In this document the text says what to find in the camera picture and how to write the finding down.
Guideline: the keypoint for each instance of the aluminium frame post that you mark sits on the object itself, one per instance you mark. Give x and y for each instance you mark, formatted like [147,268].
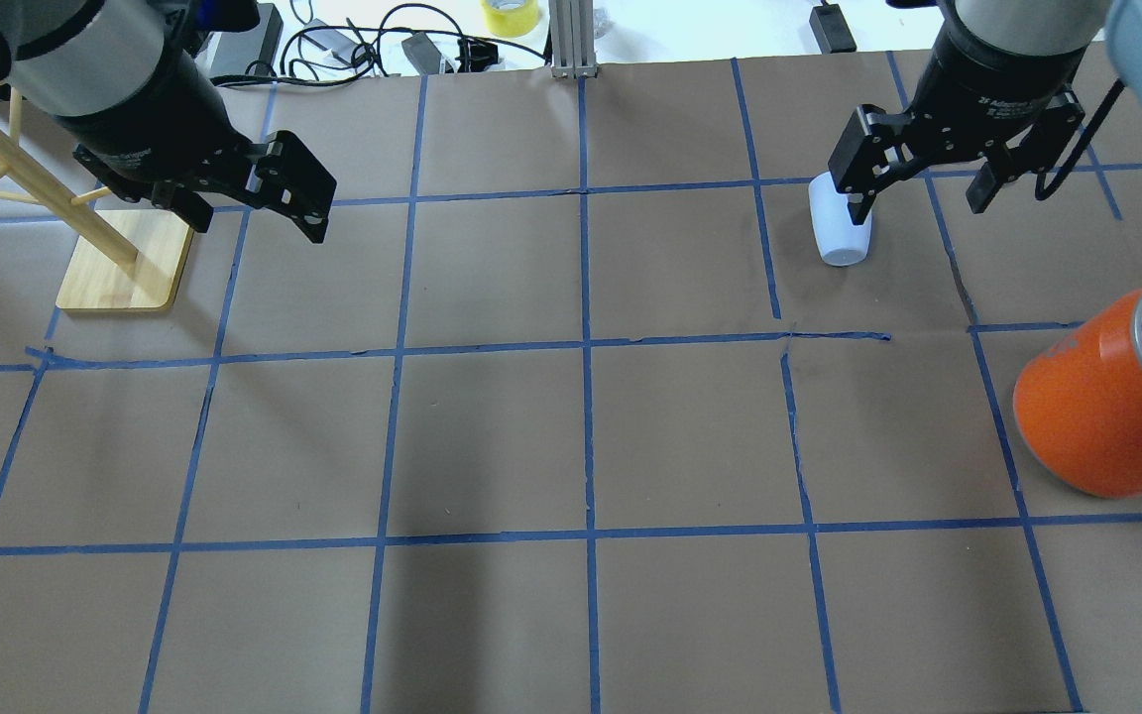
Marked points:
[572,36]

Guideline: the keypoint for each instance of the yellow tape roll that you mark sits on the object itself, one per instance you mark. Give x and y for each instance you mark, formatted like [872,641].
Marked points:
[510,19]

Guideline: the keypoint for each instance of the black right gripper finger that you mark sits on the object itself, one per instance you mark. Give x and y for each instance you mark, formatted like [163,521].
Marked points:
[1049,150]
[873,152]

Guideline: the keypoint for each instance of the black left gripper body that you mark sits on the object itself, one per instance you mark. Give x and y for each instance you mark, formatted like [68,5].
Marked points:
[147,121]

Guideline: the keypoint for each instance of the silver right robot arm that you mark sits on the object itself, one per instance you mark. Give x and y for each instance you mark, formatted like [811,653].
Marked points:
[1109,32]

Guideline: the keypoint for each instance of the large orange can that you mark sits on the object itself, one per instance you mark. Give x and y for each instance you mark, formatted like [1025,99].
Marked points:
[1078,405]

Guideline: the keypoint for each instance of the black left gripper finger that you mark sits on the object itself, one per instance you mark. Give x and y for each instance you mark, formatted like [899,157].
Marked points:
[184,199]
[287,178]

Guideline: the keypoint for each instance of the black power adapter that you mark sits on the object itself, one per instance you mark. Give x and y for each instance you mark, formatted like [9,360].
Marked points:
[831,29]

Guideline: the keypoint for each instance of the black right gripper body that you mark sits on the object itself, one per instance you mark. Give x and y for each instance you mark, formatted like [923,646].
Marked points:
[995,77]

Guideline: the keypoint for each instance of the light blue plastic cup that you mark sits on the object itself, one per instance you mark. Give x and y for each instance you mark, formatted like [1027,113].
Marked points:
[840,241]

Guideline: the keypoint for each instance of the wooden mug stand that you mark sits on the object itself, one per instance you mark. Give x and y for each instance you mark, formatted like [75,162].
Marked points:
[128,261]

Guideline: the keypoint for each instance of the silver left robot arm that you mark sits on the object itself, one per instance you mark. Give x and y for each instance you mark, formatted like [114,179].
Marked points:
[121,78]

